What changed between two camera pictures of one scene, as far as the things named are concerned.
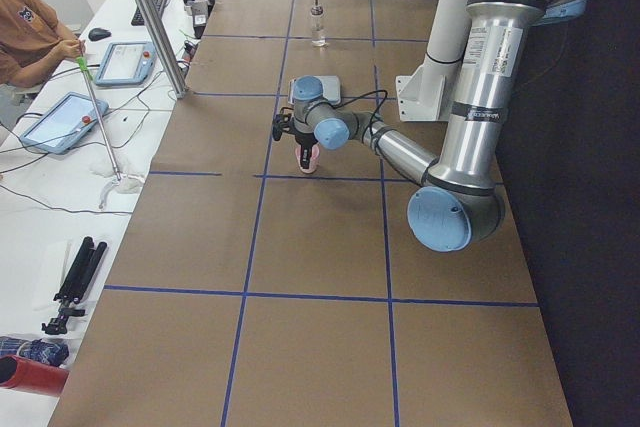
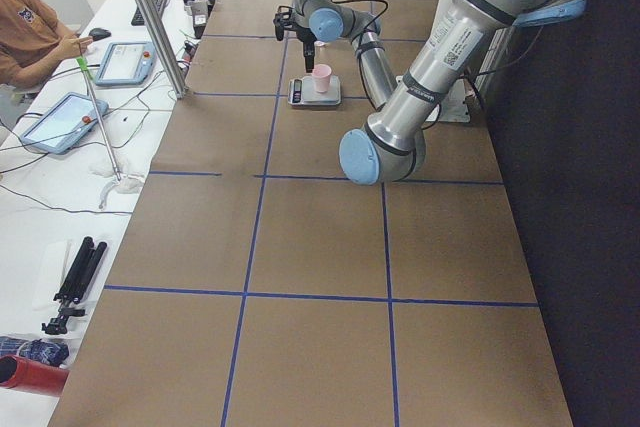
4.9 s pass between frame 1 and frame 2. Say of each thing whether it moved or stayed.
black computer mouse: stayed
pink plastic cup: moved
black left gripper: moved
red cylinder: stayed
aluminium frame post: stayed
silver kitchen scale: stayed
